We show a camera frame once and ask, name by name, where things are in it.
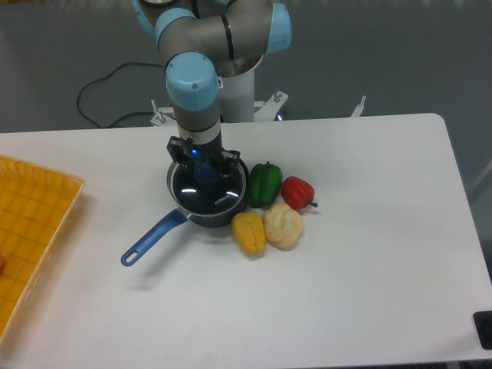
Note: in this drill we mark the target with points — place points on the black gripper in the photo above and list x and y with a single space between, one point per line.
189 149

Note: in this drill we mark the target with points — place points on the glass pot lid blue knob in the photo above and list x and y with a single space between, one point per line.
205 191

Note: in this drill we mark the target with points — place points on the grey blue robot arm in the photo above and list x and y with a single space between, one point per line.
210 50

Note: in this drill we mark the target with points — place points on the dark blue saucepan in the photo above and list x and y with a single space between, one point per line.
173 219

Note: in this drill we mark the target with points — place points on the green bell pepper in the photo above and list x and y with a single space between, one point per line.
265 183

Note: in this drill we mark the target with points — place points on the yellow bell pepper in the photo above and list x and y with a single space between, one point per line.
248 232

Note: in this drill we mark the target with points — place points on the red bell pepper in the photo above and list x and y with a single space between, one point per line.
298 193

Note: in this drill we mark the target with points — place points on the beige bread roll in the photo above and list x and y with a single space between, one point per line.
283 226

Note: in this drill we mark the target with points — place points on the yellow plastic basket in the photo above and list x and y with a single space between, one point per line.
35 204

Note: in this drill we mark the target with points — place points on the black corner device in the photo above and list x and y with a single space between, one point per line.
483 325

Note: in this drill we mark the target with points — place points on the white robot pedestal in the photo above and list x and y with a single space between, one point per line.
236 94

